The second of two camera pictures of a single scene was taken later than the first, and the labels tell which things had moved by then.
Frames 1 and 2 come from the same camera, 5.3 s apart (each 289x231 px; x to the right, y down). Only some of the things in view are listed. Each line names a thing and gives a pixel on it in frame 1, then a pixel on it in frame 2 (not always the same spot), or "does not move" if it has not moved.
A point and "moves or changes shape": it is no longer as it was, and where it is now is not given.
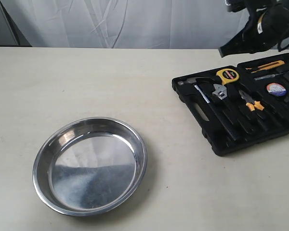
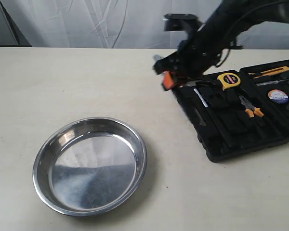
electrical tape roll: x=276 y=89 → x=278 y=96
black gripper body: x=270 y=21 → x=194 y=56
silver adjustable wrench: x=220 y=91 → x=155 y=57
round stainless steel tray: x=89 y=166 does not move
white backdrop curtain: x=199 y=24 does not move
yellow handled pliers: x=251 y=103 → x=250 y=109
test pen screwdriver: x=268 y=76 → x=273 y=82
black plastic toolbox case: x=240 y=107 moves or changes shape
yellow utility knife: x=267 y=65 → x=270 y=71
